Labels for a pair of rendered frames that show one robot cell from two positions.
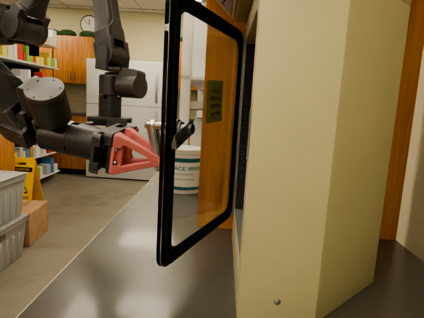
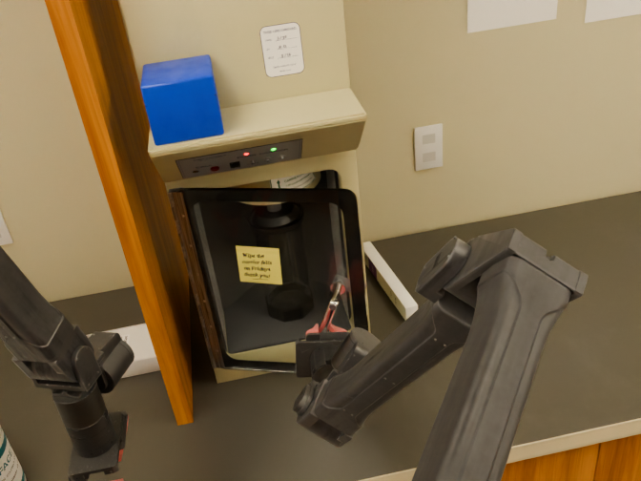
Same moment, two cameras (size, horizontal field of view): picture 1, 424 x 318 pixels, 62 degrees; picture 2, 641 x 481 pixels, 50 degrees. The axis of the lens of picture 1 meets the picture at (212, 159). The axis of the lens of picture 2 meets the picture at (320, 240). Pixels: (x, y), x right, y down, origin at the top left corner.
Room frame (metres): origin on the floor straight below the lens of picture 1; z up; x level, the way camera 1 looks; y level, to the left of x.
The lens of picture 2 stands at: (0.68, 0.99, 1.91)
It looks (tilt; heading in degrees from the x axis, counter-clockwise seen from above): 33 degrees down; 262
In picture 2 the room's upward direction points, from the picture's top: 7 degrees counter-clockwise
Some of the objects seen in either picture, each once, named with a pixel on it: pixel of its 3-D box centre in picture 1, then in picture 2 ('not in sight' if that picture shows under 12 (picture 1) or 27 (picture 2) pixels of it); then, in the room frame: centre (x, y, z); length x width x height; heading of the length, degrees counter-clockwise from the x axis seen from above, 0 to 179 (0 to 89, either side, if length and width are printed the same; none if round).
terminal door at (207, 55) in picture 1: (207, 130); (279, 288); (0.64, 0.01, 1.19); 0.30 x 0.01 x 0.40; 157
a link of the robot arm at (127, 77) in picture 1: (124, 73); (84, 361); (0.92, 0.23, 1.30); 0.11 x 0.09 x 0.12; 63
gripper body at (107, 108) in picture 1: (110, 109); (92, 431); (0.93, 0.27, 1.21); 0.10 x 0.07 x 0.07; 89
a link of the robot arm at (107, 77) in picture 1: (111, 86); (81, 397); (0.93, 0.27, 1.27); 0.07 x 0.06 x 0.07; 63
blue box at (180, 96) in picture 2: not in sight; (182, 98); (0.73, 0.00, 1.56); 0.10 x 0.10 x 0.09; 89
